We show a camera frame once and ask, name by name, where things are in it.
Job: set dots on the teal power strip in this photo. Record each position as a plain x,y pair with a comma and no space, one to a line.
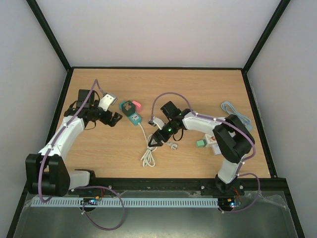
135,119

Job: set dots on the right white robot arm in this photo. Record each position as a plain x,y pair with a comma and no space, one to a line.
234,140

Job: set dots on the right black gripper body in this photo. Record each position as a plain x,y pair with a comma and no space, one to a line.
158,135

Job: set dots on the slotted cable duct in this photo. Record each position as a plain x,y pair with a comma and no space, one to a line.
129,202

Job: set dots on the dark green cube socket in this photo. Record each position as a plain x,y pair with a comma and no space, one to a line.
128,108

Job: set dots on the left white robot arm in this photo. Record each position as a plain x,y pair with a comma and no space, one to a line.
46,171

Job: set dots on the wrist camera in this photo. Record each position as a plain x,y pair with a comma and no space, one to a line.
156,122
106,101

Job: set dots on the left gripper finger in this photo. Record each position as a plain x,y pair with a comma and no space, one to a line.
113,122
117,115

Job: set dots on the pink plug adapter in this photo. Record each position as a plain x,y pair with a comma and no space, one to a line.
138,106

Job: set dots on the white cube socket adapter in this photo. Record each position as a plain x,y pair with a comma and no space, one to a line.
209,140

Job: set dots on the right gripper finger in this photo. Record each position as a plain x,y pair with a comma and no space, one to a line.
152,137
154,143

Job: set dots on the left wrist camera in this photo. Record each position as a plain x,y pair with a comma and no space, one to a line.
106,101

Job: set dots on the black aluminium frame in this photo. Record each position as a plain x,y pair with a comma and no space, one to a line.
270,184

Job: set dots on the light blue power strip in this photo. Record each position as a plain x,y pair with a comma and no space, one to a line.
248,126

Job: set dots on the grey white flat adapter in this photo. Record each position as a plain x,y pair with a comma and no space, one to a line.
216,149

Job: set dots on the light green cube plug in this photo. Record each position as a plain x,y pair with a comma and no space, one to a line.
201,143

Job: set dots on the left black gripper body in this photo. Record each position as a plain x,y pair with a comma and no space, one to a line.
105,120

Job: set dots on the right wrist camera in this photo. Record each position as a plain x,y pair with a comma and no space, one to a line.
156,122

